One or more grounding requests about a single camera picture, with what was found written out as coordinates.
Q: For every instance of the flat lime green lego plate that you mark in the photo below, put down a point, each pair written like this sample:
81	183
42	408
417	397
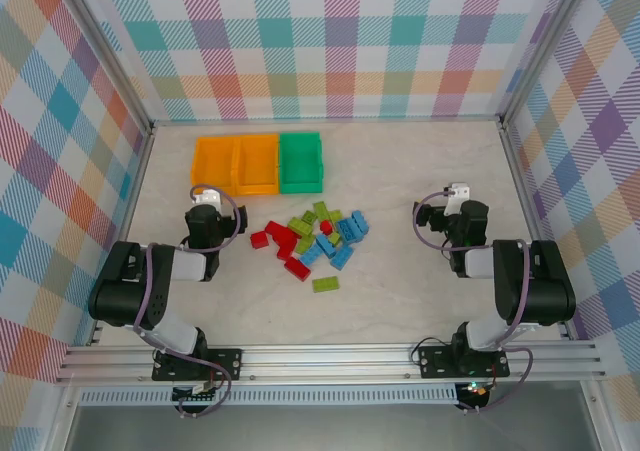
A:
326	284

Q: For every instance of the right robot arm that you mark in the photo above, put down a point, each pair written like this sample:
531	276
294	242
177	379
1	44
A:
545	286

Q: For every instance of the small red lego cube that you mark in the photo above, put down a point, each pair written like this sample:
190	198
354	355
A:
326	227

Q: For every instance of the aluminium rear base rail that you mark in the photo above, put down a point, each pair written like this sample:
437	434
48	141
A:
325	121

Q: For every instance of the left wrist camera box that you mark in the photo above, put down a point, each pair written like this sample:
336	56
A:
207	198

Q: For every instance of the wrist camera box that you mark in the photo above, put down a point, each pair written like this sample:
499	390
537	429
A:
457	193
207	198

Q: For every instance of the wide aluminium mounting rail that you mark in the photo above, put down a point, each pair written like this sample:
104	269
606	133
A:
325	361

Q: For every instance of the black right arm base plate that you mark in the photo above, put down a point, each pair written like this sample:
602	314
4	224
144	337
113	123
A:
435	363

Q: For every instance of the large blue lego brick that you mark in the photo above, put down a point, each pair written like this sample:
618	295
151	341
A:
348	231

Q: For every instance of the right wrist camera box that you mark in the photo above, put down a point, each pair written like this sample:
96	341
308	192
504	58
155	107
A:
457	193

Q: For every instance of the square red lego brick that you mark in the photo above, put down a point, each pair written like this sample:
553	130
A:
259	239

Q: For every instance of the aluminium side base rail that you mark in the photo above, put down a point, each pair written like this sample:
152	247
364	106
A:
526	196
125	221

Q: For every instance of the small lime green lego brick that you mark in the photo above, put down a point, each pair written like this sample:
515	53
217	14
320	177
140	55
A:
333	239

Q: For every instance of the aluminium frame post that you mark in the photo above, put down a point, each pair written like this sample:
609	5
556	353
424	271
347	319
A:
62	421
600	416
107	53
546	46

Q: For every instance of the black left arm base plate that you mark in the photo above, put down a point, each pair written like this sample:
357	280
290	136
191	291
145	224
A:
230	363

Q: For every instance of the aluminium lower frame post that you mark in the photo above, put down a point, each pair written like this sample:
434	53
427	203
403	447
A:
600	416
62	421

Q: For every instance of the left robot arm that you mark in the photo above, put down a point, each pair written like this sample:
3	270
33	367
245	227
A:
125	291

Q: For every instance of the long red lego brick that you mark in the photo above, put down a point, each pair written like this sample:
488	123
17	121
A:
279	231

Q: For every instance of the orange plastic bin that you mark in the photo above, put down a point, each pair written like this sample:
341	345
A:
212	163
256	163

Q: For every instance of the green plastic bin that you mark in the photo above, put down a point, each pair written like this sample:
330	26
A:
300	161

